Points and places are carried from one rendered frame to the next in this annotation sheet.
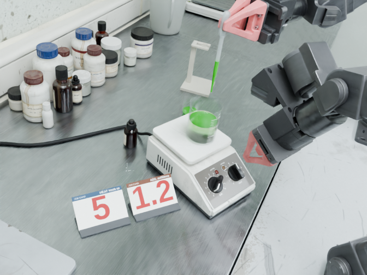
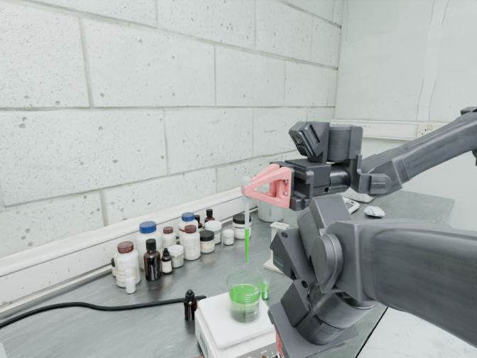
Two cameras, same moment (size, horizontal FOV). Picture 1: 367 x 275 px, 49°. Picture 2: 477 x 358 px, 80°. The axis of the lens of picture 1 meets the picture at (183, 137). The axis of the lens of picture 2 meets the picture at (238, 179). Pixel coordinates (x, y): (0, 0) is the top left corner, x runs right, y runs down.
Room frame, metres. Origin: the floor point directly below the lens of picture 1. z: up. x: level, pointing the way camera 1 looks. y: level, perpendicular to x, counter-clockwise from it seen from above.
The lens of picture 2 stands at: (0.23, -0.20, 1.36)
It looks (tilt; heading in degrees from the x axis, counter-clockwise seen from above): 14 degrees down; 24
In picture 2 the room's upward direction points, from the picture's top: straight up
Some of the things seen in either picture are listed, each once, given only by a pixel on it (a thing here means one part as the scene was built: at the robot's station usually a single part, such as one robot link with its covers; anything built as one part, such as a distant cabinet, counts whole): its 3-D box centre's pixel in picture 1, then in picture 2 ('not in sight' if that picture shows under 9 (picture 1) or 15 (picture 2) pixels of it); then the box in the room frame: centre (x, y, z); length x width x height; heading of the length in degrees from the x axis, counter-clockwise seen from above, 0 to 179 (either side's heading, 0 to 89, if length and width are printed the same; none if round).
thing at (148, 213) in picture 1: (153, 196); not in sight; (0.52, 0.04, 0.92); 0.09 x 0.06 x 0.04; 122
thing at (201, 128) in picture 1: (202, 121); (243, 296); (0.64, -0.03, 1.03); 0.07 x 0.06 x 0.08; 139
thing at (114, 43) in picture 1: (111, 51); (213, 232); (1.03, 0.24, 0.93); 0.06 x 0.06 x 0.07
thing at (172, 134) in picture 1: (191, 136); (236, 313); (0.64, -0.02, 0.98); 0.12 x 0.12 x 0.01; 48
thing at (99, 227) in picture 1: (101, 210); not in sight; (0.47, 0.12, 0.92); 0.09 x 0.06 x 0.04; 122
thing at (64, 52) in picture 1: (64, 64); (168, 240); (0.90, 0.33, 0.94); 0.05 x 0.05 x 0.09
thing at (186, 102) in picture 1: (190, 108); (261, 284); (0.82, -0.01, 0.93); 0.04 x 0.04 x 0.06
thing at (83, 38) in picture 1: (84, 51); (188, 230); (0.96, 0.30, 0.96); 0.06 x 0.06 x 0.11
